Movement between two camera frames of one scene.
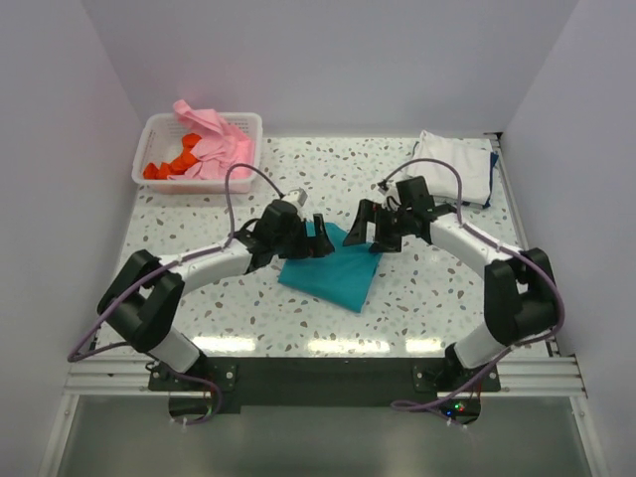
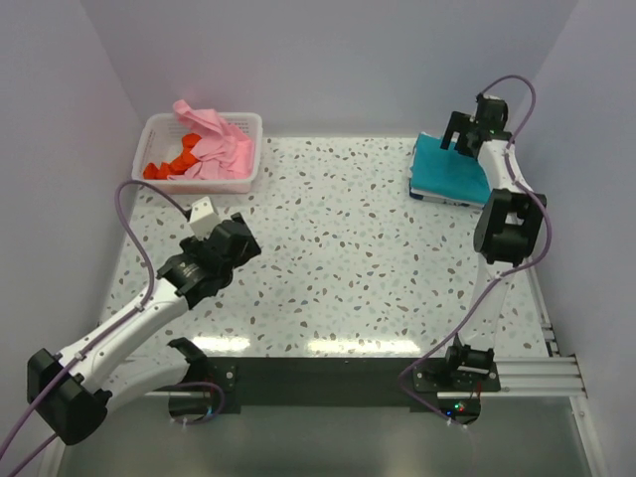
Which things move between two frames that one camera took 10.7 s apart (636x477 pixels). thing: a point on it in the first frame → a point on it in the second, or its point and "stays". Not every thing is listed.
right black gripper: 368,212 → 459,122
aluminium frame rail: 555,374 stays
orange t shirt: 179,165 stays
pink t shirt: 222,147 stays
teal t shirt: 341,277 → 446,172
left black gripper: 322,245 → 192,245
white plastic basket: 161,140 stays
